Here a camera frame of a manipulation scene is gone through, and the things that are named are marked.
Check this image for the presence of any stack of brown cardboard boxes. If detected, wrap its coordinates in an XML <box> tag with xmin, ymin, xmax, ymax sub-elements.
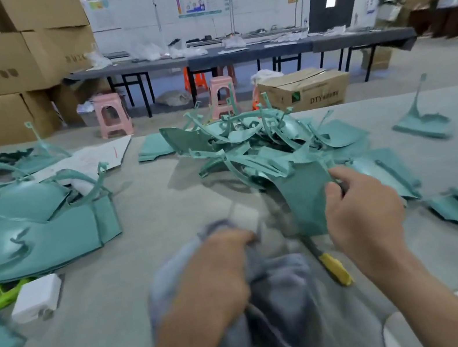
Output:
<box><xmin>0</xmin><ymin>0</ymin><xmax>111</xmax><ymax>147</ymax></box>

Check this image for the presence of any person's right forearm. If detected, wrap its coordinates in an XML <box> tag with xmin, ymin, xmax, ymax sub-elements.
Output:
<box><xmin>369</xmin><ymin>250</ymin><xmax>458</xmax><ymax>347</ymax></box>

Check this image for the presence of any pile of green plastic parts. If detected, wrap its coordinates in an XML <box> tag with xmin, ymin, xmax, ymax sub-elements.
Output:
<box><xmin>0</xmin><ymin>45</ymin><xmax>458</xmax><ymax>347</ymax></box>

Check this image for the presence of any white power adapter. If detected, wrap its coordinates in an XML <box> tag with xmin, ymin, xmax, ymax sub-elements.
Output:
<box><xmin>5</xmin><ymin>271</ymin><xmax>70</xmax><ymax>327</ymax></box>

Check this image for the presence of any orange object under table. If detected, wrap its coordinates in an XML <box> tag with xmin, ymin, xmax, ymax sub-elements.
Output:
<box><xmin>181</xmin><ymin>62</ymin><xmax>210</xmax><ymax>96</ymax></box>

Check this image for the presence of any single green plastic part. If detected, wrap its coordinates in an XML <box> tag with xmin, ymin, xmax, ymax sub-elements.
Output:
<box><xmin>225</xmin><ymin>138</ymin><xmax>355</xmax><ymax>250</ymax></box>

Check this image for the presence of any colourful wall poster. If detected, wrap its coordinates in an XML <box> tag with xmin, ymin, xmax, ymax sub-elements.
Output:
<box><xmin>175</xmin><ymin>0</ymin><xmax>230</xmax><ymax>22</ymax></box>

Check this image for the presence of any white paper sheet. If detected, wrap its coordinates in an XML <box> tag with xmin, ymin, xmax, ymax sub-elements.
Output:
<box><xmin>29</xmin><ymin>134</ymin><xmax>140</xmax><ymax>201</ymax></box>

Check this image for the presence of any heap of clear plastic bags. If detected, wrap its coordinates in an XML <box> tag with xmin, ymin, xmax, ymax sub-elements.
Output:
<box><xmin>84</xmin><ymin>31</ymin><xmax>209</xmax><ymax>76</ymax></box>

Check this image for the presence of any brown cardboard box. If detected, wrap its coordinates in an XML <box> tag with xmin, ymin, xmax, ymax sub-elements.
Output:
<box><xmin>255</xmin><ymin>62</ymin><xmax>356</xmax><ymax>119</ymax></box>

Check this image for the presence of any person's right hand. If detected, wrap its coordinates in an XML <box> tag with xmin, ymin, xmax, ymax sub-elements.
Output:
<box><xmin>315</xmin><ymin>155</ymin><xmax>418</xmax><ymax>287</ymax></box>

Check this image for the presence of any pink plastic stool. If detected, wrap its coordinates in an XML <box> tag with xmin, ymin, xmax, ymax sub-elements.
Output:
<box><xmin>90</xmin><ymin>89</ymin><xmax>136</xmax><ymax>142</ymax></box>
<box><xmin>204</xmin><ymin>74</ymin><xmax>241</xmax><ymax>120</ymax></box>

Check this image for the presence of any grey-blue wiping cloth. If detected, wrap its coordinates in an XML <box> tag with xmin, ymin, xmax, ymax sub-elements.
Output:
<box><xmin>131</xmin><ymin>183</ymin><xmax>367</xmax><ymax>347</ymax></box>

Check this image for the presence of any person's left hand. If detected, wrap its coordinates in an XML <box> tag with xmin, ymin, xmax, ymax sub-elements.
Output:
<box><xmin>156</xmin><ymin>222</ymin><xmax>273</xmax><ymax>342</ymax></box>

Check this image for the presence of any yellow-handled deburring knife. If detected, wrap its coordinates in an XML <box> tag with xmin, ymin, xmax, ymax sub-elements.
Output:
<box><xmin>302</xmin><ymin>230</ymin><xmax>356</xmax><ymax>294</ymax></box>

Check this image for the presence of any long grey work table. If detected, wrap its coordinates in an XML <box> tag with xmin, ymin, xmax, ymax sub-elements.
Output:
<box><xmin>63</xmin><ymin>6</ymin><xmax>425</xmax><ymax>133</ymax></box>

